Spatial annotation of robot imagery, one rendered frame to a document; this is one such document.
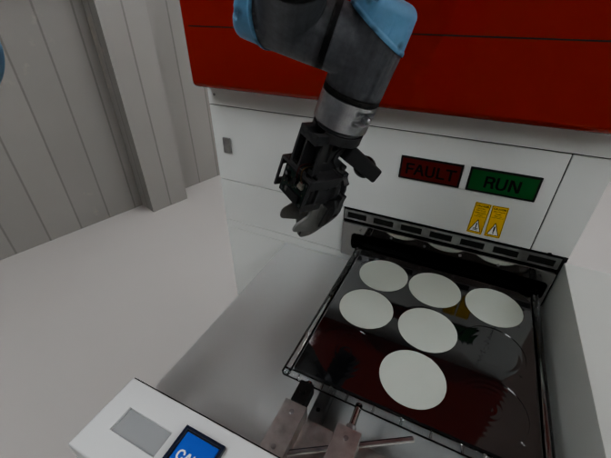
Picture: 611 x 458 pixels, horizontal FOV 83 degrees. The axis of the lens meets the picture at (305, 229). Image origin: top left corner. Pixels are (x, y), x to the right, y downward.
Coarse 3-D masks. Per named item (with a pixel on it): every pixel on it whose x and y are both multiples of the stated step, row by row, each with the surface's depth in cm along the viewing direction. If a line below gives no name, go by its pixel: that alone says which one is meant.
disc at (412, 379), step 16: (400, 352) 57; (416, 352) 57; (384, 368) 55; (400, 368) 55; (416, 368) 55; (432, 368) 55; (384, 384) 52; (400, 384) 52; (416, 384) 52; (432, 384) 52; (400, 400) 50; (416, 400) 50; (432, 400) 50
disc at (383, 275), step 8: (368, 264) 76; (376, 264) 76; (384, 264) 76; (392, 264) 76; (360, 272) 74; (368, 272) 74; (376, 272) 74; (384, 272) 74; (392, 272) 74; (400, 272) 74; (368, 280) 72; (376, 280) 72; (384, 280) 72; (392, 280) 72; (400, 280) 71; (376, 288) 69; (384, 288) 69; (392, 288) 69; (400, 288) 69
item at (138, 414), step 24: (144, 384) 46; (120, 408) 43; (144, 408) 43; (168, 408) 43; (96, 432) 41; (120, 432) 41; (144, 432) 41; (168, 432) 41; (216, 432) 41; (96, 456) 39; (120, 456) 39; (144, 456) 39; (240, 456) 39; (264, 456) 39
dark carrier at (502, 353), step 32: (384, 256) 78; (352, 288) 70; (480, 320) 63; (320, 352) 57; (352, 352) 57; (384, 352) 57; (448, 352) 57; (480, 352) 57; (512, 352) 57; (352, 384) 52; (448, 384) 52; (480, 384) 52; (512, 384) 52; (416, 416) 48; (448, 416) 48; (480, 416) 48; (512, 416) 48; (480, 448) 45; (512, 448) 45
